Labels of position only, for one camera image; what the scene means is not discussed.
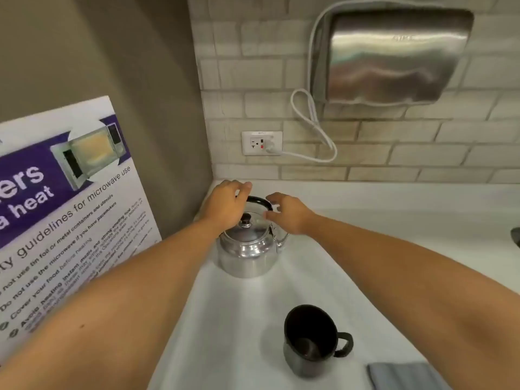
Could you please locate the person's right hand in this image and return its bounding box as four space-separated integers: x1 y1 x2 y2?
264 192 318 237

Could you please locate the person's left hand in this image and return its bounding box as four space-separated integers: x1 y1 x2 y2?
201 179 254 237

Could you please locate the silver kettle with black handle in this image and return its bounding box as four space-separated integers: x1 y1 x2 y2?
216 195 290 279

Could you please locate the person's left forearm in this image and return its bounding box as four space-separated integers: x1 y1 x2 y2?
0 217 244 390

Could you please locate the person's right forearm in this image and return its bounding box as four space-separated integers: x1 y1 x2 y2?
300 213 520 390

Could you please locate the silver kettle lid black knob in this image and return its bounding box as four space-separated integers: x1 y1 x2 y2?
223 213 272 245

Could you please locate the black mug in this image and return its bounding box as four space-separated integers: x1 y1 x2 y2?
283 305 354 378

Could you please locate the purple and white microwave poster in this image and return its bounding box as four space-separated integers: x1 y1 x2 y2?
0 96 163 364

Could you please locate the stainless steel hand dryer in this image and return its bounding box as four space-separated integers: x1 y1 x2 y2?
310 6 475 106

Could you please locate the grey cloth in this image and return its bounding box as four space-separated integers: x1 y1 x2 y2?
367 362 448 390

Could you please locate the white wall outlet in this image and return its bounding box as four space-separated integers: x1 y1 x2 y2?
241 131 283 156

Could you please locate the white power cable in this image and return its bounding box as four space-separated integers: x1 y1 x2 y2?
276 0 399 163

